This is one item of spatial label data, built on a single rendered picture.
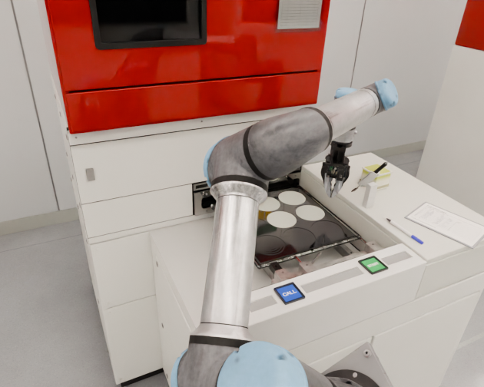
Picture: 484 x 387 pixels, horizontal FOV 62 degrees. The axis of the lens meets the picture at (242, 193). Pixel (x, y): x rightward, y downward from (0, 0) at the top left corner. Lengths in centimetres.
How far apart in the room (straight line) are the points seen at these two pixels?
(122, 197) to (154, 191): 10
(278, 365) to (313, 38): 105
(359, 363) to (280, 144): 41
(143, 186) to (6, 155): 163
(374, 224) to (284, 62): 58
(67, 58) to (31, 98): 163
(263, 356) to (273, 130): 38
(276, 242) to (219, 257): 54
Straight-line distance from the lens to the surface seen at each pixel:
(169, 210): 143
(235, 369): 63
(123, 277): 154
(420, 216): 140
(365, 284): 108
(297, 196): 150
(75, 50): 114
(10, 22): 267
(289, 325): 101
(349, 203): 140
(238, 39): 125
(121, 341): 176
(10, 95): 275
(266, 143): 73
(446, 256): 128
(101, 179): 131
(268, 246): 124
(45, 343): 230
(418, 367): 166
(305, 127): 75
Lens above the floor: 165
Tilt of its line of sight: 30 degrees down
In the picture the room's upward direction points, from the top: 2 degrees clockwise
